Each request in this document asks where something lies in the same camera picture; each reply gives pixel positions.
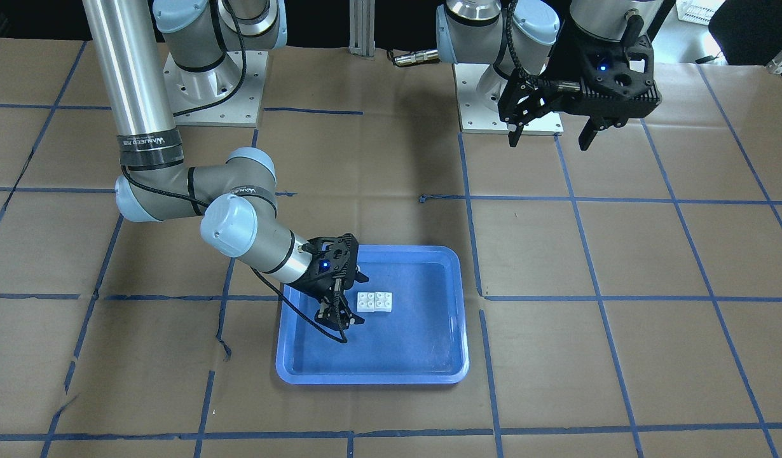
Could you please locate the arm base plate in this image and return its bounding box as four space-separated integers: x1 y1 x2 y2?
163 50 270 128
452 64 565 135

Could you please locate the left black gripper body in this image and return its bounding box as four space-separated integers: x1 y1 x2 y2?
498 25 662 131

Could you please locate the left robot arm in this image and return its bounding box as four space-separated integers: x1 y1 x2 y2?
436 1 662 151

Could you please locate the white block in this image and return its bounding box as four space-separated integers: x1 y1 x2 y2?
373 291 394 312
357 291 378 313

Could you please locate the blue plastic tray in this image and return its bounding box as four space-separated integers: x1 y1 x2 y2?
275 246 470 385

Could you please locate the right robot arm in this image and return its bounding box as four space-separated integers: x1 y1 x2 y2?
83 1 367 331

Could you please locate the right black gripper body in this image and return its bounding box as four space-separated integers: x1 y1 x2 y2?
293 233 361 304

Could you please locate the aluminium frame post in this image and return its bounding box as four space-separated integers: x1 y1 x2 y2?
348 0 376 60

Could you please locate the brown paper table cover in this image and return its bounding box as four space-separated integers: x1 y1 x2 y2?
0 39 782 457

